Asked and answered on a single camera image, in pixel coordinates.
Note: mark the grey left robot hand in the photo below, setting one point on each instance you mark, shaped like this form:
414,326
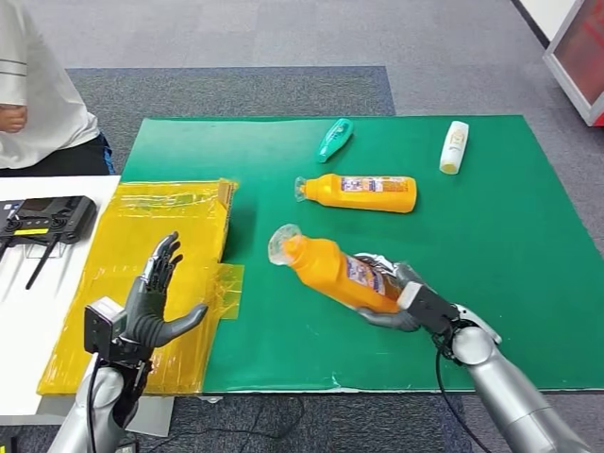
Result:
146,306

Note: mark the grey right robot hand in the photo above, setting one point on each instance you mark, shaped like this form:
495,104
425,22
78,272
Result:
401,275

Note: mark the orange detergent bottle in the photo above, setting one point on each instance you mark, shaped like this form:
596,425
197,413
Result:
359,197
325,269

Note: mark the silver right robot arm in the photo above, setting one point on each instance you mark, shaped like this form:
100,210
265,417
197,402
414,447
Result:
510,400

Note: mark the white plastic bottle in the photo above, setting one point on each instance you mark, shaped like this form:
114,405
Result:
454,147

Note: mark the teal plastic bottle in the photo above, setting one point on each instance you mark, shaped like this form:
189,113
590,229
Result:
334,140

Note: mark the yellow plastic sheet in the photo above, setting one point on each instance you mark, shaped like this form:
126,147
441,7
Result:
127,250

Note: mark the green table mat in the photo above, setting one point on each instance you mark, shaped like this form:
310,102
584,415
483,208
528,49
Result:
472,250

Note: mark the grey board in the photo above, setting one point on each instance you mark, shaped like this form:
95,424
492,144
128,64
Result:
160,416

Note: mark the black remote controller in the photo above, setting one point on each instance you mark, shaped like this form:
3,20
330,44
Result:
47,219

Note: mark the person's hand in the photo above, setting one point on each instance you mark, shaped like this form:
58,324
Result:
11,119

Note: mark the red and white cabinet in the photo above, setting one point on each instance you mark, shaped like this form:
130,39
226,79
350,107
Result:
580,56

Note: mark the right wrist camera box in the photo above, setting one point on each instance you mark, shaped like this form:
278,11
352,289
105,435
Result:
429,309

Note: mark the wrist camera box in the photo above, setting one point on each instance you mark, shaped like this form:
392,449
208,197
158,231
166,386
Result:
429,309
103,325

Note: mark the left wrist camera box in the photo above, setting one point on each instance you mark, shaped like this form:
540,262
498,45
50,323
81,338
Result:
103,325

